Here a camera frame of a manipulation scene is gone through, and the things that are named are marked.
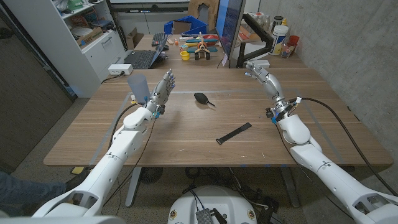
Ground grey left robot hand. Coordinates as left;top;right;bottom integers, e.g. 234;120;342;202
144;68;176;118

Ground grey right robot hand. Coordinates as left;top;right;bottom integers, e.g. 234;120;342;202
244;60;294;123

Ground translucent blue plastic cup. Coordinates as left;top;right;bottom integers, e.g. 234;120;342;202
126;73;151;105

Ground black rubber air blower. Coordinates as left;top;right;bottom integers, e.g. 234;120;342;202
193;92;216;108

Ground flat white box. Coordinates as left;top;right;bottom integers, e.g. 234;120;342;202
250;59;271;69

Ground open black laptop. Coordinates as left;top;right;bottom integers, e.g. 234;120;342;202
124;34;169;70

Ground clear glass jar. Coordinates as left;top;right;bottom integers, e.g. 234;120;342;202
280;42;296;59

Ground white wipes canister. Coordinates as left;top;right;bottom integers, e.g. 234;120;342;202
269;24;289;57

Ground white power strip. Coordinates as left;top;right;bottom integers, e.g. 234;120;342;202
108;63;134;76

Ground black keyboard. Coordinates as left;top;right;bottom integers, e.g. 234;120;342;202
151;32;170;47

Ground colourful product boxes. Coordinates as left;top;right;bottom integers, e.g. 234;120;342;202
238;25;261;44

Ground wooden toy airplane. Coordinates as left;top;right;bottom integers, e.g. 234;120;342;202
185;32;219;61

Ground brown cardboard box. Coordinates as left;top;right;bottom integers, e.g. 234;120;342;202
125;27;145;50

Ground dark lidded bottle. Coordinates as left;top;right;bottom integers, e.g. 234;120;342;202
272;15;284;32

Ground red bowl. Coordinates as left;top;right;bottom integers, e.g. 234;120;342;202
202;34;220;47

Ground computer monitor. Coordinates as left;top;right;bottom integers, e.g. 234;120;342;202
215;0;247;60

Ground blue plastic bin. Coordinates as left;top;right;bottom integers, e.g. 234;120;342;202
164;14;208;35

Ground black floor fan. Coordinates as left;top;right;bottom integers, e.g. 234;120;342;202
139;167;164;185

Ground white shelf cabinet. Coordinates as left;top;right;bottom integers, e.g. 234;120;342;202
2;0;129;99

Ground grey table leg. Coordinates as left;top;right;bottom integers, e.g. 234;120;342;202
124;167;142;208
279;166;301;209

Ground white robot torso base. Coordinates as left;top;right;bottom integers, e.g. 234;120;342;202
167;185;258;224

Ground person leg in jeans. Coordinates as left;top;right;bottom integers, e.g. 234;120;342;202
0;169;91;216

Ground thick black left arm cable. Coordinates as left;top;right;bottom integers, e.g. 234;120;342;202
108;103;141;151

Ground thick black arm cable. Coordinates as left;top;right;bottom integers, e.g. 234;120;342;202
108;103;141;151
288;96;398;197

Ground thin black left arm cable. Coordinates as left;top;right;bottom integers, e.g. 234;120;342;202
102;118;156;207

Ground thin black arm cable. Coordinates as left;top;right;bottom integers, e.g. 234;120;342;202
102;118;156;207
274;123;355;219

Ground black velcro strap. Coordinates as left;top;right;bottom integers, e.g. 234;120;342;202
216;122;252;146

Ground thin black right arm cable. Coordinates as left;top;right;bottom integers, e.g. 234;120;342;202
274;123;355;219

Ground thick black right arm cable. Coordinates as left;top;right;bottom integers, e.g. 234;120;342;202
288;96;398;197

